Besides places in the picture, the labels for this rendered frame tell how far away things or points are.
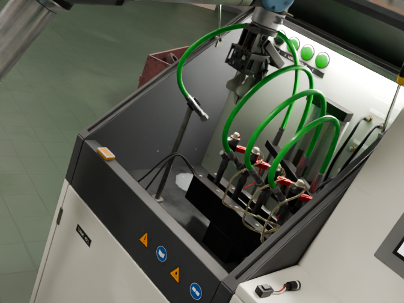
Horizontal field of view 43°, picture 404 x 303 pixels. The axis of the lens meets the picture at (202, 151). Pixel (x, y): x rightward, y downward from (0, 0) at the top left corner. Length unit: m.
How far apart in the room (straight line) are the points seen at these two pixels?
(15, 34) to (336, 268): 0.86
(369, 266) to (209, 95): 0.83
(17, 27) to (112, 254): 0.67
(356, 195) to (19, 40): 0.81
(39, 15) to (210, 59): 0.72
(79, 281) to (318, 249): 0.74
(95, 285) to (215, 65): 0.79
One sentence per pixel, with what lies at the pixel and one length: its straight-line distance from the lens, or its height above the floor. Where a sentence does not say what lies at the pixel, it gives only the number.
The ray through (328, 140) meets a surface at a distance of 1.53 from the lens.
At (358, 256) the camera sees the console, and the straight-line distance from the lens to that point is 1.22.
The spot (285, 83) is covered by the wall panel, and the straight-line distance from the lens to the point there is 1.66.
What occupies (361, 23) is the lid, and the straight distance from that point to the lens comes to 1.44.
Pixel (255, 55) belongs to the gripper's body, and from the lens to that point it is 1.25.
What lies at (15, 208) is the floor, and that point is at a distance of 2.85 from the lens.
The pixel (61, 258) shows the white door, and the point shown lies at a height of 0.55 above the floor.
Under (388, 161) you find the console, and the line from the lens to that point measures 1.22.
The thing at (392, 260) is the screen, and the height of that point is 1.13.
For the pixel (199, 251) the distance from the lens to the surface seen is 1.21.
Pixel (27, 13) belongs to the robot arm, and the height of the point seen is 1.34.
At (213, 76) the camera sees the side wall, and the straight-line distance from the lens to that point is 1.71.
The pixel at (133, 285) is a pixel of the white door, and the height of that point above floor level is 0.73.
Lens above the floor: 1.61
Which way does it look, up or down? 23 degrees down
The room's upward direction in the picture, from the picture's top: 22 degrees clockwise
